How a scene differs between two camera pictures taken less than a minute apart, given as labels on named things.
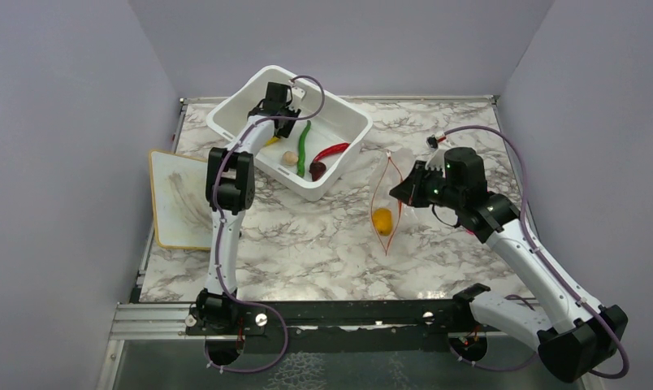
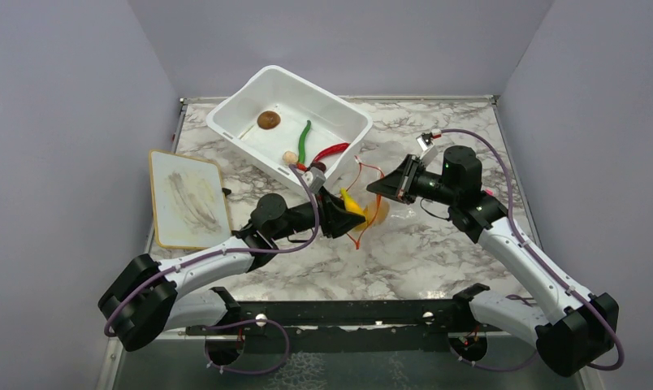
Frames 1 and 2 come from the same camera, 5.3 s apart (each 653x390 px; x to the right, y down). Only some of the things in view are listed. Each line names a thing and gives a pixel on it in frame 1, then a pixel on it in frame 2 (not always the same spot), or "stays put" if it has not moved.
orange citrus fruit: (382, 221) -> (375, 213)
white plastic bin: (322, 144) stays put
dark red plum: (317, 170) stays put
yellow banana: (274, 139) -> (350, 204)
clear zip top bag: (387, 181) -> (366, 185)
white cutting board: (183, 218) stays put
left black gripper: (283, 131) -> (330, 212)
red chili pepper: (337, 148) stays put
